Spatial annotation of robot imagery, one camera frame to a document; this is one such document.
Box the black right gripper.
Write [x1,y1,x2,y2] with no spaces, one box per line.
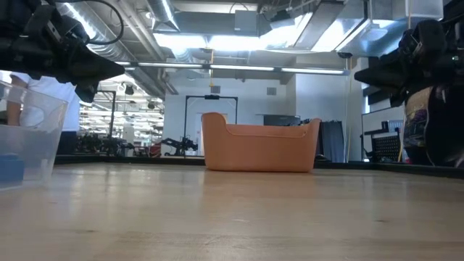
[354,20,464,108]

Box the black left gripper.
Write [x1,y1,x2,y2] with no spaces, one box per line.
[0,5,125,104]

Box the blue studded toy block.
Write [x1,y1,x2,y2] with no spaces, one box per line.
[0,153,25,184]

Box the white panel board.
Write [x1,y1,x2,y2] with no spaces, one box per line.
[361,107,406,163]

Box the person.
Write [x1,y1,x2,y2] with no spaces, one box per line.
[5,70,81,156]
[402,85,464,168]

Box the black pegboard cart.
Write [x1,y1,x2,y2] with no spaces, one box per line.
[360,120,404,163]

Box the cluttered lab workbench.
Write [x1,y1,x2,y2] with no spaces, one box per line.
[78,132,164,156]

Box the clear plastic bin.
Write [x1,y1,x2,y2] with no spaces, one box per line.
[0,80,69,191]

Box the dark grey curtain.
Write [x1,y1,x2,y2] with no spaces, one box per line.
[318,120,345,163]

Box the orange plastic bin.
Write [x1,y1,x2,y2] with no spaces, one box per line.
[201,112,322,173]

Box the long ceiling light bar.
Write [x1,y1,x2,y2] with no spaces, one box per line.
[115,60,345,76]

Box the grey ceiling box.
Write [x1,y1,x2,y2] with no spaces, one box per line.
[234,9,261,37]

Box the silver spiral ceiling duct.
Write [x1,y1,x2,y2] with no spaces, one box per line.
[54,0,167,101]

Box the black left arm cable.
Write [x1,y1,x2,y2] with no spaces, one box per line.
[85,0,125,46]

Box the silver rectangular ceiling duct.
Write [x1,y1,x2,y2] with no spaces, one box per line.
[293,0,445,59]

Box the black gantry frame with camera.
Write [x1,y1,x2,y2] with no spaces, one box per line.
[183,94,239,157]

